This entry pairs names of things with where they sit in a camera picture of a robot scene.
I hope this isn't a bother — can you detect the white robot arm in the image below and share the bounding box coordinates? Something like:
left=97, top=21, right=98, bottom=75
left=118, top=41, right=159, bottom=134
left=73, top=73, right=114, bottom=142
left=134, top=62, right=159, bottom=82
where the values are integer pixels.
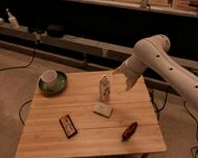
left=113, top=34, right=198, bottom=112

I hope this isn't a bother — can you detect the dark red oblong object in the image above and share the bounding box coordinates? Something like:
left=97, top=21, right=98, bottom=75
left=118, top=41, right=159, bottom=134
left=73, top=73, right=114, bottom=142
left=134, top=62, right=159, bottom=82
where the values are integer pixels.
left=122, top=122, right=138, bottom=141

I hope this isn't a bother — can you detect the white cup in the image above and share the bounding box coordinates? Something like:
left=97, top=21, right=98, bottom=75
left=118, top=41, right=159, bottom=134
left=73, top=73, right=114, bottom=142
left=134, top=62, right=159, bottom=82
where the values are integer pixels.
left=40, top=70, right=57, bottom=88

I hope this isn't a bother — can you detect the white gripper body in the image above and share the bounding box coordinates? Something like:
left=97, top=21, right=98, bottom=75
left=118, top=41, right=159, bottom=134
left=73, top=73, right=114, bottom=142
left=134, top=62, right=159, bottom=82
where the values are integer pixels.
left=121, top=56, right=146, bottom=82

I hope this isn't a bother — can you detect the wooden table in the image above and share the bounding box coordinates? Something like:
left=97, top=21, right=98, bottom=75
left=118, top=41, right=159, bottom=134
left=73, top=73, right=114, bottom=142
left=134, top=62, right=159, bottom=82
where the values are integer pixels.
left=14, top=71, right=166, bottom=158

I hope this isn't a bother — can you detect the white bottle on ledge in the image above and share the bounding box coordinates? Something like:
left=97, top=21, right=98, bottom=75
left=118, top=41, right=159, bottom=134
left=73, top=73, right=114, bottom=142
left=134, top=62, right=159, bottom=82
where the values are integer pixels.
left=6, top=9, right=20, bottom=29

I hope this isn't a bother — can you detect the green plate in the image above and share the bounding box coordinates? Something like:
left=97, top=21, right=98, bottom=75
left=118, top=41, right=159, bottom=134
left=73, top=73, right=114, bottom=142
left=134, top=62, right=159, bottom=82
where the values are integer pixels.
left=38, top=70, right=68, bottom=95

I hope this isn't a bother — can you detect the black floor cable left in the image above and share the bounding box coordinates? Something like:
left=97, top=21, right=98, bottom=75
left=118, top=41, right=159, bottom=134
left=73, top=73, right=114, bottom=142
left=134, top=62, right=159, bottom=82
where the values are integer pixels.
left=0, top=41, right=39, bottom=75

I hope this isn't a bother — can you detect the black device on ledge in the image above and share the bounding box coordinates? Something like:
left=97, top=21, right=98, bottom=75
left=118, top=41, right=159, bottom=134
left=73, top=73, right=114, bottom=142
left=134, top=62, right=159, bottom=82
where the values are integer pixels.
left=46, top=25, right=65, bottom=38

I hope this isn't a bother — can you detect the black cable right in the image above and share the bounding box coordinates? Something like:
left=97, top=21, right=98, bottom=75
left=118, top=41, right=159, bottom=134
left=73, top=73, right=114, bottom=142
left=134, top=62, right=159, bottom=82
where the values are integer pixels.
left=183, top=99, right=198, bottom=158

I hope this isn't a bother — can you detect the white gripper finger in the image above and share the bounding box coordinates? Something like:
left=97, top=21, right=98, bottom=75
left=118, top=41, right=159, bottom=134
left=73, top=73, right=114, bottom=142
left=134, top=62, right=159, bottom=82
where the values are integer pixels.
left=126, top=79, right=137, bottom=91
left=112, top=66, right=123, bottom=75

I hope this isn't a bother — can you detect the black cable under table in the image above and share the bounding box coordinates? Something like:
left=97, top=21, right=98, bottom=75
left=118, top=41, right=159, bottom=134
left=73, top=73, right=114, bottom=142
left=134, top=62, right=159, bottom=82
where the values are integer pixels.
left=17, top=98, right=35, bottom=127

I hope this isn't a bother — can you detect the pale rectangular sponge block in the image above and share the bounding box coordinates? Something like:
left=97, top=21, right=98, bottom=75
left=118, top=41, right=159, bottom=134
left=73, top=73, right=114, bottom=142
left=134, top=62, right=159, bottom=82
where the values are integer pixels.
left=93, top=102, right=113, bottom=118

